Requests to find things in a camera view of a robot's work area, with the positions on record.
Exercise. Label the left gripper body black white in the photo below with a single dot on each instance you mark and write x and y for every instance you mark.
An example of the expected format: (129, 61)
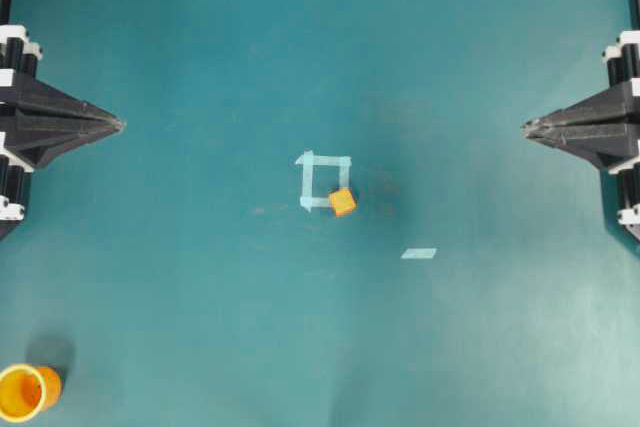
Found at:
(18, 56)

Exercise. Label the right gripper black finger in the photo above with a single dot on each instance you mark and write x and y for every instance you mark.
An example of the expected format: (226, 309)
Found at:
(615, 104)
(608, 147)

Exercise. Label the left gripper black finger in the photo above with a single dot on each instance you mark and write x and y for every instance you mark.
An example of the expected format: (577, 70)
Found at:
(25, 92)
(33, 146)

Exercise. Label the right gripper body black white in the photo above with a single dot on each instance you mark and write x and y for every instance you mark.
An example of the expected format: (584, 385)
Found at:
(622, 61)

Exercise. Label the orange yellow plastic cup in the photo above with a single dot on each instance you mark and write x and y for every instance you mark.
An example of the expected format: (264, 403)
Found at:
(27, 390)

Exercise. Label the orange cube block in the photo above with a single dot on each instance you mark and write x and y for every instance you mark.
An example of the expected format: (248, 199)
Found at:
(342, 201)

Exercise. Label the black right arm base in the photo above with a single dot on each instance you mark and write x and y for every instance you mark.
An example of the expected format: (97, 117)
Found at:
(627, 227)

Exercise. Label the light blue tape strip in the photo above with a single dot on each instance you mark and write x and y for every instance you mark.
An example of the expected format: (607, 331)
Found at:
(419, 254)

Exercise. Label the light blue tape square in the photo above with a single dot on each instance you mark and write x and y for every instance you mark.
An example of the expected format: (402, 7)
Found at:
(308, 161)

